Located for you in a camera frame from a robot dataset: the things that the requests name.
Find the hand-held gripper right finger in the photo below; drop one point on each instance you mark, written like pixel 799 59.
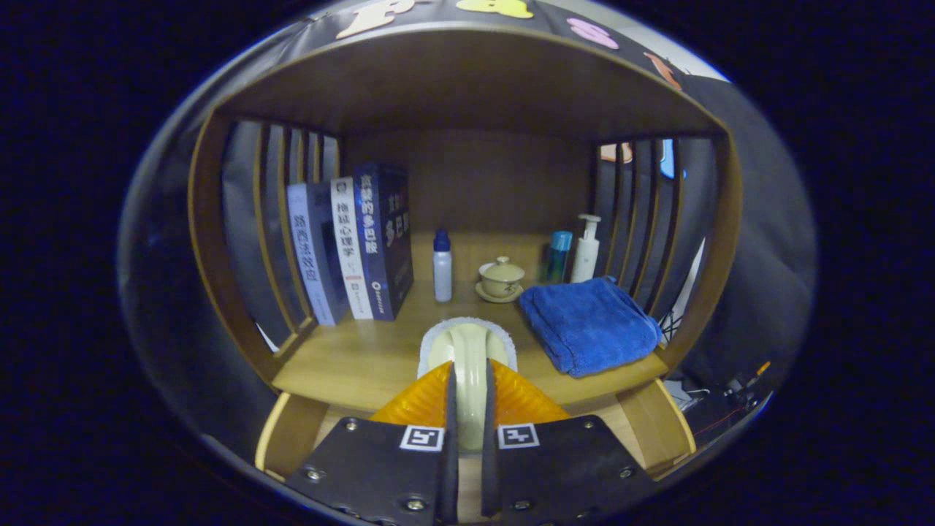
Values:
pixel 570 467

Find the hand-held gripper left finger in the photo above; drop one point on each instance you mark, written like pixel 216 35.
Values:
pixel 372 467

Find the cream brush with white base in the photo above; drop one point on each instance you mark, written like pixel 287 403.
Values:
pixel 467 351

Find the wooden countertop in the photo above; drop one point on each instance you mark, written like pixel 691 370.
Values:
pixel 365 358

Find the wooden cabinet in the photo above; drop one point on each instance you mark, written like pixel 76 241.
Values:
pixel 467 80

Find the blue folded towel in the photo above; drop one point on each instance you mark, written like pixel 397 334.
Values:
pixel 592 325

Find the black equipment with orange part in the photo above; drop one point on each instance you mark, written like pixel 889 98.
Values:
pixel 716 409

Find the beige lidded teacup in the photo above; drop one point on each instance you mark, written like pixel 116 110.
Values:
pixel 501 277

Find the white bottle with blue cap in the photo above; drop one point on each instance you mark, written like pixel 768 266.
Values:
pixel 443 274

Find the teal bottle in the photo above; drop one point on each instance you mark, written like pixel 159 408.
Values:
pixel 559 256

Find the white pump bottle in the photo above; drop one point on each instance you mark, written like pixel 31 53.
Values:
pixel 586 252

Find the white book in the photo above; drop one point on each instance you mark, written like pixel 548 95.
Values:
pixel 349 248

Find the light blue book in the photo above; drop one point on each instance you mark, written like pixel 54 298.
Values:
pixel 310 256

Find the dark blue book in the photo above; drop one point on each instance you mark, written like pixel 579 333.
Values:
pixel 387 241

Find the black backdrop cloth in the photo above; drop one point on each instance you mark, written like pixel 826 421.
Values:
pixel 168 219

